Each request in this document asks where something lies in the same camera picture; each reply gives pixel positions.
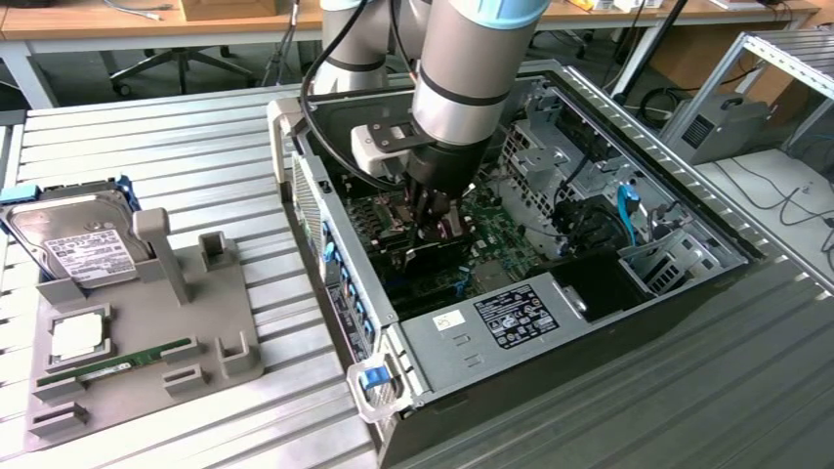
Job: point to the grey power supply unit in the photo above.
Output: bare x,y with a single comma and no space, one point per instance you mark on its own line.
443,352

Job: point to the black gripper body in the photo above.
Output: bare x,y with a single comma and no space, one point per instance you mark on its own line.
446,168

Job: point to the blue plastic retainer bar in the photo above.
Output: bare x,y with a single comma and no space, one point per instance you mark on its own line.
328,244

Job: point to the graphics card with fan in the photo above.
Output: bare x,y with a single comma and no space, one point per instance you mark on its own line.
430,256

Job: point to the CPU socket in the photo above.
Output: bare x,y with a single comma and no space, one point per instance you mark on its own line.
398,212

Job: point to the grey parts rack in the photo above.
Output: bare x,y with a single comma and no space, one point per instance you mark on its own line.
143,317

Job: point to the green motherboard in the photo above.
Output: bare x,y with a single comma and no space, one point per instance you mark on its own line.
502,220

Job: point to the open grey PC case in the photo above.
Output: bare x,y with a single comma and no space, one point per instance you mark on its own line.
495,405

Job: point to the silver chipset heat sink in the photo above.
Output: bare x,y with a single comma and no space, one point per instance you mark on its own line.
495,274

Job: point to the green RAM stick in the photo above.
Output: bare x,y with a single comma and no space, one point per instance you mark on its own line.
118,364

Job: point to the metal disk bay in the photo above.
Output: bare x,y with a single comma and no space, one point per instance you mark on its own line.
665,271

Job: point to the grey computer tower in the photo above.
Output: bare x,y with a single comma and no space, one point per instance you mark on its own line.
730,132

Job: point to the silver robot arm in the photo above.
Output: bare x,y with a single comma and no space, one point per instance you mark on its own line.
469,73

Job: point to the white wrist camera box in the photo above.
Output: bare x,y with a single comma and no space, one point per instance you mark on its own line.
368,156

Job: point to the hard disk in blue caddy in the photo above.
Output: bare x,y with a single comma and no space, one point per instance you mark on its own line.
78,244

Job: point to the RAM stick with black chips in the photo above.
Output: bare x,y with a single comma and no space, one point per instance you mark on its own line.
391,243

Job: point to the wooden desk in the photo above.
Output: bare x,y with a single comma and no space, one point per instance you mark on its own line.
66,27

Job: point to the blue slot latch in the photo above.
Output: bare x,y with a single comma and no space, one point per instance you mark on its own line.
370,332
347,277
363,312
355,294

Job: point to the aluminium frame rack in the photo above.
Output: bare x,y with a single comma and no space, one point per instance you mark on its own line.
794,54

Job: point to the cardboard box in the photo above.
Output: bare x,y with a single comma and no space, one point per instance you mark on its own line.
228,10

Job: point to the silver CPU chip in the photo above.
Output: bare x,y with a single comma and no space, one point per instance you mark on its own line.
79,338

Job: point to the black office chair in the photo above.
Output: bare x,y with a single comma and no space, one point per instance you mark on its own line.
179,63

